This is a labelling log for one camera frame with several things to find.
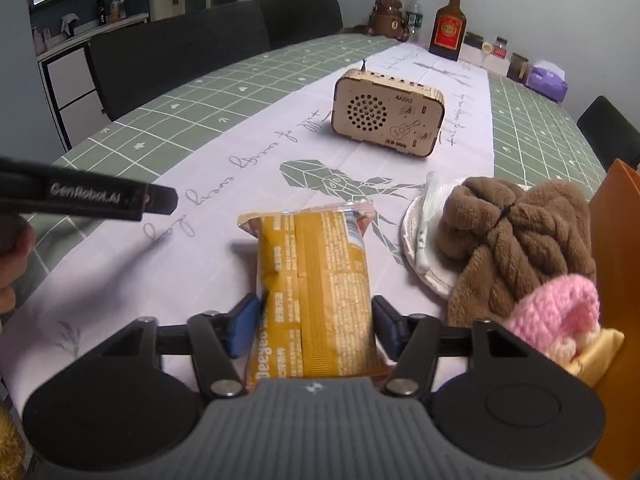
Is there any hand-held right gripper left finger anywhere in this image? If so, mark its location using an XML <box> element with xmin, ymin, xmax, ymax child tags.
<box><xmin>97</xmin><ymin>293</ymin><xmax>261</xmax><ymax>401</ymax></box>

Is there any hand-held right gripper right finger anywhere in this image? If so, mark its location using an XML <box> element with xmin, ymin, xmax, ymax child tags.
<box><xmin>372</xmin><ymin>295</ymin><xmax>526</xmax><ymax>401</ymax></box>

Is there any yellow snack packet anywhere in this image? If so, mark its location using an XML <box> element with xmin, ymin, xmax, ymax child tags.
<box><xmin>237</xmin><ymin>199</ymin><xmax>396</xmax><ymax>382</ymax></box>

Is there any white satin-trimmed pouch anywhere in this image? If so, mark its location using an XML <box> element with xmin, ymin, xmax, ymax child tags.
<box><xmin>401</xmin><ymin>172</ymin><xmax>534</xmax><ymax>302</ymax></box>

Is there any brown plush towel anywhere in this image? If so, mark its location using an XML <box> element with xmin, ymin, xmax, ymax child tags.
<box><xmin>437</xmin><ymin>175</ymin><xmax>599</xmax><ymax>329</ymax></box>

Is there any pink crochet hat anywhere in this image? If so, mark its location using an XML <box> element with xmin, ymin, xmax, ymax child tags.
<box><xmin>502</xmin><ymin>274</ymin><xmax>601</xmax><ymax>362</ymax></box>

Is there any pale yellow cloth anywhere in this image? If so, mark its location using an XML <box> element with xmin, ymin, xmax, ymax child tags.
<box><xmin>564</xmin><ymin>327</ymin><xmax>626</xmax><ymax>389</ymax></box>

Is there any orange cardboard box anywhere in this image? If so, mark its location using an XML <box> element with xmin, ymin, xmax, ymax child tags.
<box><xmin>587</xmin><ymin>158</ymin><xmax>640</xmax><ymax>477</ymax></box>

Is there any person's left hand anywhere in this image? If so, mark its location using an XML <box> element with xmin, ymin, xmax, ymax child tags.
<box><xmin>0</xmin><ymin>212</ymin><xmax>37</xmax><ymax>314</ymax></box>

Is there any white cabinet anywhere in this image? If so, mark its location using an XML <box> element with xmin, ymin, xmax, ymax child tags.
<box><xmin>37</xmin><ymin>14</ymin><xmax>151</xmax><ymax>151</ymax></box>

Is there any green and white tablecloth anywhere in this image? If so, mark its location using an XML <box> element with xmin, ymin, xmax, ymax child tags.
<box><xmin>0</xmin><ymin>32</ymin><xmax>609</xmax><ymax>413</ymax></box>

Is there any black chair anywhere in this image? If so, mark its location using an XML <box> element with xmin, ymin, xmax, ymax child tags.
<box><xmin>575</xmin><ymin>95</ymin><xmax>640</xmax><ymax>171</ymax></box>
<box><xmin>85</xmin><ymin>0</ymin><xmax>274</xmax><ymax>121</ymax></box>
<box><xmin>252</xmin><ymin>0</ymin><xmax>345</xmax><ymax>51</ymax></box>

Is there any wooden radio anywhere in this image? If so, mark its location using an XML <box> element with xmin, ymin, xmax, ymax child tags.
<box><xmin>330</xmin><ymin>57</ymin><xmax>445</xmax><ymax>159</ymax></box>

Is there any tan fuzzy cloth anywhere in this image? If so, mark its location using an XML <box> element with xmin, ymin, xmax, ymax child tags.
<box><xmin>0</xmin><ymin>402</ymin><xmax>26</xmax><ymax>480</ymax></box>

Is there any white box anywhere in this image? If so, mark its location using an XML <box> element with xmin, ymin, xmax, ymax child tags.
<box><xmin>459</xmin><ymin>42</ymin><xmax>511</xmax><ymax>79</ymax></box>

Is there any tall dark jar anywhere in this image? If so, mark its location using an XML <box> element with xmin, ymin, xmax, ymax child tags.
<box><xmin>506</xmin><ymin>52</ymin><xmax>531</xmax><ymax>84</ymax></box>

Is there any purple tissue pack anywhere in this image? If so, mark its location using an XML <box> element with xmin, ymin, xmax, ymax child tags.
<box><xmin>527</xmin><ymin>59</ymin><xmax>570</xmax><ymax>102</ymax></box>

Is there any dark bottle with red label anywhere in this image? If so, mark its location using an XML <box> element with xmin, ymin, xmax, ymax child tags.
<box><xmin>428</xmin><ymin>0</ymin><xmax>467</xmax><ymax>61</ymax></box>

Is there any brown bear figure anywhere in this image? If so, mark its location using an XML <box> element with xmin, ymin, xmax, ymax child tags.
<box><xmin>368</xmin><ymin>0</ymin><xmax>410</xmax><ymax>42</ymax></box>

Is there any clear water bottle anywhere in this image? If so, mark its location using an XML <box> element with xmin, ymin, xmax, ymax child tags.
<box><xmin>403</xmin><ymin>0</ymin><xmax>425</xmax><ymax>44</ymax></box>

